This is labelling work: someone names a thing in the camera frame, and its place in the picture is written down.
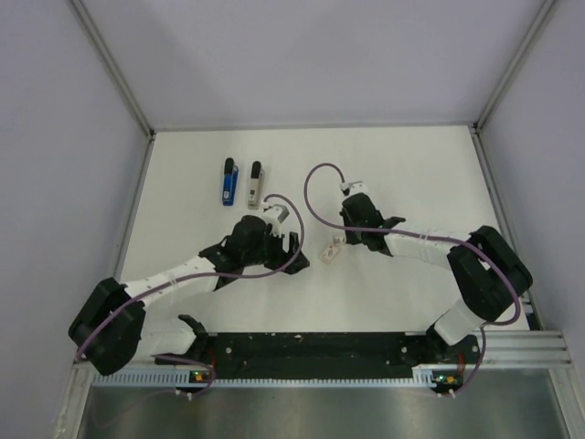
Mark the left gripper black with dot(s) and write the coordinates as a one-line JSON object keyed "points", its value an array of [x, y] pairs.
{"points": [[281, 258]]}

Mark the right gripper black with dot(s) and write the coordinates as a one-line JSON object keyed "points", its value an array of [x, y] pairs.
{"points": [[351, 239]]}

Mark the blue stapler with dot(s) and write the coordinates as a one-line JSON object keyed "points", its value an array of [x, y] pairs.
{"points": [[229, 182]]}

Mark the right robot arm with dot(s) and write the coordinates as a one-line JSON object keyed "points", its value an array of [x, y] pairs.
{"points": [[489, 274]]}

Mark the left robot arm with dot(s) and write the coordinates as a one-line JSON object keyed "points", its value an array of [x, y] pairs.
{"points": [[122, 322]]}

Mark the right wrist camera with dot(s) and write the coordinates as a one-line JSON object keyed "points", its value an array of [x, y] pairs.
{"points": [[352, 188]]}

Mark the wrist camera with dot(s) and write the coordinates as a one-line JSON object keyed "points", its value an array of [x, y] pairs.
{"points": [[274, 215], [352, 188]]}

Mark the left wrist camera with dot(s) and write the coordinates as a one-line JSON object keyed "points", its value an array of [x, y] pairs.
{"points": [[274, 215]]}

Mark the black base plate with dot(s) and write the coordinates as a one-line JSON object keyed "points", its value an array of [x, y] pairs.
{"points": [[324, 355]]}

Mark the white cable duct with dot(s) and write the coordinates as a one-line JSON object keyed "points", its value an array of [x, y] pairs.
{"points": [[148, 378]]}

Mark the aluminium frame rail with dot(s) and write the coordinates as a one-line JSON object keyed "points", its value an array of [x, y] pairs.
{"points": [[526, 350]]}

